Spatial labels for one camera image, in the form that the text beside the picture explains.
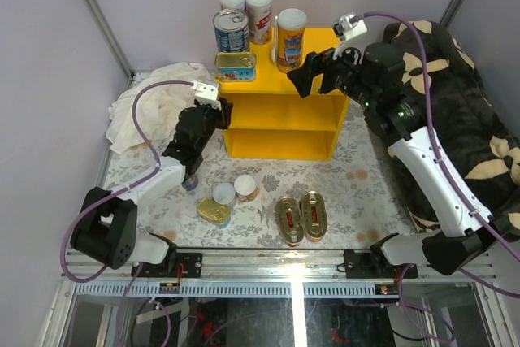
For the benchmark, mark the blue labelled gold-top can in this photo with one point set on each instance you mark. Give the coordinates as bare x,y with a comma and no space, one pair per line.
231,29

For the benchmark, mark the gold oval tin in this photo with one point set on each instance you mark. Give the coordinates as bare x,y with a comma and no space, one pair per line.
314,215
288,216

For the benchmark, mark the white red snack canister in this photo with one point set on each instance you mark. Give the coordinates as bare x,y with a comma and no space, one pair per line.
259,14

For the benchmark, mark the gold oval tin left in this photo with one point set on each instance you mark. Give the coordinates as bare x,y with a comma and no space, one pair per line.
288,216

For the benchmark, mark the gold oval tin right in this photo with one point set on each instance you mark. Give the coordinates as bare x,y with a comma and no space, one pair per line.
314,215

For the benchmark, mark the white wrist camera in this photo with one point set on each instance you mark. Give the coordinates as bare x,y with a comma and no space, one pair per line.
348,28
207,92

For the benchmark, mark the black floral plush blanket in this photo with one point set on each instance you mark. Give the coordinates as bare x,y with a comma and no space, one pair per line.
482,149

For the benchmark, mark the clear jar colourful candy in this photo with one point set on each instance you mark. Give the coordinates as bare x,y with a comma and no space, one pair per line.
190,183

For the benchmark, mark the gold rectangular tin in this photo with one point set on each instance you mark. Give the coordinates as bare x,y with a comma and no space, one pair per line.
214,212
234,67

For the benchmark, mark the left metal corner post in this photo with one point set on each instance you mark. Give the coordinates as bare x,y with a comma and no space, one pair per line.
109,37

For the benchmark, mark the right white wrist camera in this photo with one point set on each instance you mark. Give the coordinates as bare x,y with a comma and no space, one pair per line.
348,28

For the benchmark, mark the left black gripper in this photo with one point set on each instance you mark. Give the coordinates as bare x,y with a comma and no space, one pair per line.
226,113

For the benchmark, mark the grey lid small can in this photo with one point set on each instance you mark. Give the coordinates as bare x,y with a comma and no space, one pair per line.
224,194

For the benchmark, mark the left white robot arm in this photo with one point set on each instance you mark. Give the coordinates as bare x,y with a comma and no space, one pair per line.
107,229

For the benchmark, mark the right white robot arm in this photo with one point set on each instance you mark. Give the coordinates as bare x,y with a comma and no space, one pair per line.
467,227

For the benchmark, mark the crumpled cream cloth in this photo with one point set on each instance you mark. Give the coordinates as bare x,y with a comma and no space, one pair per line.
157,110

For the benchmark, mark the yellow wooden shelf cabinet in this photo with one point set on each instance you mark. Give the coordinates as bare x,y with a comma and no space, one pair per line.
270,119

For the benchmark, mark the white lid small can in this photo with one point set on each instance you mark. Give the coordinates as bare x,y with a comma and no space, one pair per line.
246,188

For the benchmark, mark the aluminium mounting rail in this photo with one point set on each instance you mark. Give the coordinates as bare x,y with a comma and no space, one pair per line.
249,273

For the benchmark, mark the orange blue tall canister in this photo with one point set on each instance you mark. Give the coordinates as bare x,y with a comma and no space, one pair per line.
291,24

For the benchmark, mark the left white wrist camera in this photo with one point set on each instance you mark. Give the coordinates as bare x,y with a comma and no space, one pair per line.
207,92

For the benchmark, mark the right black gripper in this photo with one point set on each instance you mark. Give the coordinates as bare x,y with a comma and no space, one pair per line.
316,63

